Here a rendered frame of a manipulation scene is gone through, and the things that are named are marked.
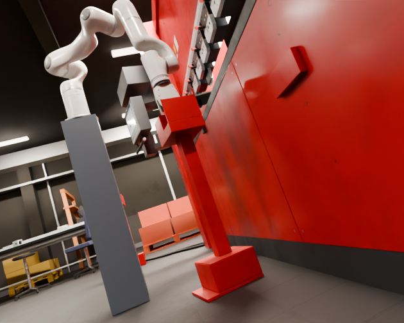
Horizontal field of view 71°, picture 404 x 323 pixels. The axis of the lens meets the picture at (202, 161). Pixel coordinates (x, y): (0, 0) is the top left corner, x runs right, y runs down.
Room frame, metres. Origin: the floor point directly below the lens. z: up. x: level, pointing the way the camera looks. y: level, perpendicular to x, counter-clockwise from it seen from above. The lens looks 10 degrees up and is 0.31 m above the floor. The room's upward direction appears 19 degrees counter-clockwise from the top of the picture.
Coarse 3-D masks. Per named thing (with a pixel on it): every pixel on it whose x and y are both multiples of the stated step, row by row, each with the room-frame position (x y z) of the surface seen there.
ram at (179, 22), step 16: (160, 0) 2.10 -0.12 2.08; (176, 0) 1.72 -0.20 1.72; (192, 0) 1.46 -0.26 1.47; (160, 16) 2.28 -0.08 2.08; (176, 16) 1.84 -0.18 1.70; (192, 16) 1.55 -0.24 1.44; (160, 32) 2.49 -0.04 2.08; (176, 32) 1.98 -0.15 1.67; (192, 32) 1.65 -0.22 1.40; (176, 80) 2.53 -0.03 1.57
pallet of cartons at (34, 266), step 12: (36, 252) 7.06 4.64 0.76; (12, 264) 6.01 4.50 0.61; (36, 264) 6.17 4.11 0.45; (48, 264) 6.25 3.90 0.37; (12, 276) 6.00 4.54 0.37; (24, 276) 6.07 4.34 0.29; (48, 276) 6.20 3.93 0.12; (60, 276) 7.01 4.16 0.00; (12, 288) 5.96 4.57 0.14; (24, 288) 6.79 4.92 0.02
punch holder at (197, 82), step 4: (192, 64) 1.91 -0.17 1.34; (192, 72) 1.94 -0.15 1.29; (192, 76) 1.98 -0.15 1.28; (196, 76) 1.91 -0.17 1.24; (192, 80) 2.01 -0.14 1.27; (196, 80) 1.91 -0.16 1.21; (200, 80) 1.91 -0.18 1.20; (204, 80) 1.92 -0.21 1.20; (192, 84) 2.04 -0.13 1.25; (196, 84) 1.94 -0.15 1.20; (200, 84) 1.92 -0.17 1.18; (204, 84) 1.94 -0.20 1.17; (196, 88) 1.98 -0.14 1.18; (200, 88) 1.99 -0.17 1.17; (204, 88) 2.01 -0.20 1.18; (196, 92) 2.03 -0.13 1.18
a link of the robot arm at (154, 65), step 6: (144, 54) 1.14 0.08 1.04; (150, 54) 1.14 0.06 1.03; (156, 54) 1.15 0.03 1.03; (144, 60) 1.15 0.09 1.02; (150, 60) 1.14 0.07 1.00; (156, 60) 1.14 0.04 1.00; (162, 60) 1.16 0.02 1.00; (144, 66) 1.16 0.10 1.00; (150, 66) 1.14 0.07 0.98; (156, 66) 1.14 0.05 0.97; (162, 66) 1.15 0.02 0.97; (150, 72) 1.15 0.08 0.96; (156, 72) 1.14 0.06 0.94; (162, 72) 1.15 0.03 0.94; (168, 72) 1.19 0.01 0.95; (150, 78) 1.16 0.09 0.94
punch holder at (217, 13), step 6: (216, 0) 1.18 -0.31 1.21; (222, 0) 1.15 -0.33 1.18; (228, 0) 1.16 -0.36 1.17; (234, 0) 1.18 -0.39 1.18; (210, 6) 1.26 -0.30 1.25; (216, 6) 1.21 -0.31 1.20; (222, 6) 1.19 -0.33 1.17; (228, 6) 1.21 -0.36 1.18; (234, 6) 1.22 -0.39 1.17; (216, 12) 1.23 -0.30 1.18; (222, 12) 1.23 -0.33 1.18; (228, 12) 1.25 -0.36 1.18
